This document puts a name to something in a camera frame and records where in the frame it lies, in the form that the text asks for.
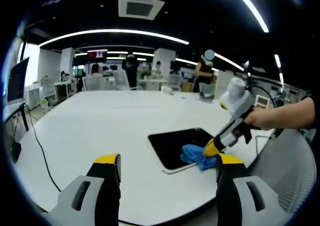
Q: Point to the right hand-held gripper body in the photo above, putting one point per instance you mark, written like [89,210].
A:
[241,98]

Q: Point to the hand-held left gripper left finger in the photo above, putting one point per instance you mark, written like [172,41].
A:
[72,206]

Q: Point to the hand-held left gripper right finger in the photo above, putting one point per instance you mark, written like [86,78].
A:
[262,201]

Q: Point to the blue cleaning cloth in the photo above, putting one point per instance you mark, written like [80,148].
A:
[195,157]

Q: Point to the black tablet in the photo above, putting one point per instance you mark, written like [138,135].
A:
[170,146]

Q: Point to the person's right hand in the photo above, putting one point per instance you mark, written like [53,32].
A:
[261,118]

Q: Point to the small white framed box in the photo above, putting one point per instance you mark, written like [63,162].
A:
[262,101]

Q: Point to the white cabinet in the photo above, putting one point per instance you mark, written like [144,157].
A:
[222,81]

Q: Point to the short ceiling light strip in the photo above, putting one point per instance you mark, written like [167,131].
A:
[228,61]

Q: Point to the grey mesh office chair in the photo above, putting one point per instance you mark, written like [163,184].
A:
[282,166]

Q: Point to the white office chair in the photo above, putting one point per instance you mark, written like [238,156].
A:
[173,82]
[93,83]
[121,79]

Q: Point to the small white object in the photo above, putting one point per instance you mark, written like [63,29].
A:
[167,90]

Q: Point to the straight ceiling light strip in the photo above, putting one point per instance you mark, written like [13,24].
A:
[252,9]

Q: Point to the black monitor stand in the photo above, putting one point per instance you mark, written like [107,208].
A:
[24,117]

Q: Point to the white shelf unit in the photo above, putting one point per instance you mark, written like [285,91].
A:
[63,91]

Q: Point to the ceiling air conditioner vent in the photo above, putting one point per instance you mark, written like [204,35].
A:
[140,8]

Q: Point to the black computer monitor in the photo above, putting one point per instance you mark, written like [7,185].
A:
[17,82]

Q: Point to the long curved ceiling light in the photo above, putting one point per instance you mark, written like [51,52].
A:
[112,31]

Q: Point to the red wall screen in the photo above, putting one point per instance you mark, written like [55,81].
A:
[97,54]

